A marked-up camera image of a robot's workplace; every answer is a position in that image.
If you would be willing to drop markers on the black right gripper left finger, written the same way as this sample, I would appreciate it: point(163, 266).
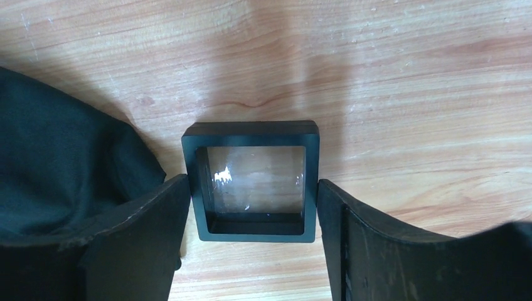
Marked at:
point(129, 252)

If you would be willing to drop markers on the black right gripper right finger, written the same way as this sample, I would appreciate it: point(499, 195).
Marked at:
point(371, 255)

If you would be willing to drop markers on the black printed t-shirt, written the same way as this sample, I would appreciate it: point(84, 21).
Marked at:
point(63, 161)

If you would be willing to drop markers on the black square display box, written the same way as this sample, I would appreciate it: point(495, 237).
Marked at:
point(253, 181)

